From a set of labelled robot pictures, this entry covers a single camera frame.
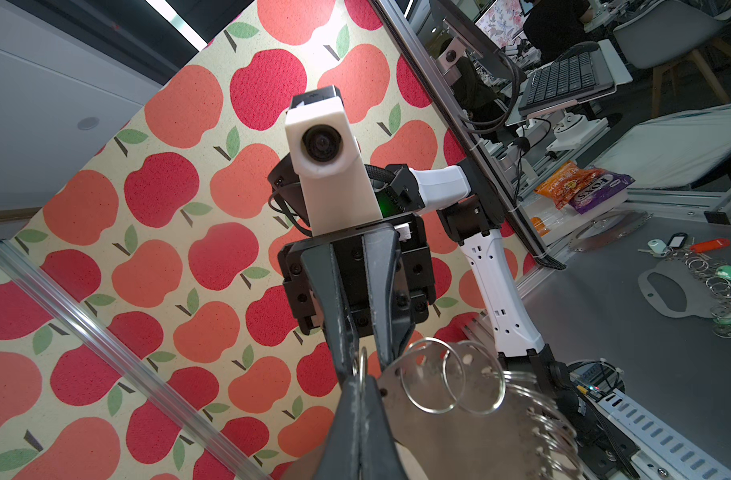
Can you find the spare key plate with keys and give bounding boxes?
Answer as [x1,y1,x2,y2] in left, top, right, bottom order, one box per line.
[637,233,731,340]

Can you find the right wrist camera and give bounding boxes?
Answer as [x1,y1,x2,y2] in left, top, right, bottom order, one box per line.
[267,86,383,236]

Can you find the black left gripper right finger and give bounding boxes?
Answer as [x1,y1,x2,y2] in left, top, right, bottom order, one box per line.
[360,376,409,480]

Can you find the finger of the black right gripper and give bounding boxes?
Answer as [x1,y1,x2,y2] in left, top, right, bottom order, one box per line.
[301,243,359,384]
[362,224,415,371]

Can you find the metal key organizer plate with rings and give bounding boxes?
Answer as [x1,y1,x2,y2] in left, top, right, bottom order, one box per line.
[283,338,585,479]

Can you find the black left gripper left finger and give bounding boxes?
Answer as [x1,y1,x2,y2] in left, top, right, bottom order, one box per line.
[327,377,362,479]

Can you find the black keyboard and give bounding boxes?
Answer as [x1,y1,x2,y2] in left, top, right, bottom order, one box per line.
[519,50,615,116]

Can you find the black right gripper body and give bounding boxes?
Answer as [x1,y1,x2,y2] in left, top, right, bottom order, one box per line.
[277,213,437,335]

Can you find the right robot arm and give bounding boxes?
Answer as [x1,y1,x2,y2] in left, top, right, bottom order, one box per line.
[268,158,639,479]

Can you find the computer monitor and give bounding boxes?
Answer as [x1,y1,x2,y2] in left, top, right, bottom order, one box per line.
[429,0,527,85]

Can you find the snack packets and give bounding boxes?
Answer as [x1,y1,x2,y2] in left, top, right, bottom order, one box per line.
[535,161,635,214]

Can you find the perforated cable tray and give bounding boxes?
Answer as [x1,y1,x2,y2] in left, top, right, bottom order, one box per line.
[599,390,731,480]

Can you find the grey office chair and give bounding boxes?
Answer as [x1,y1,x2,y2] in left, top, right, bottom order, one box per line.
[613,1,731,118]

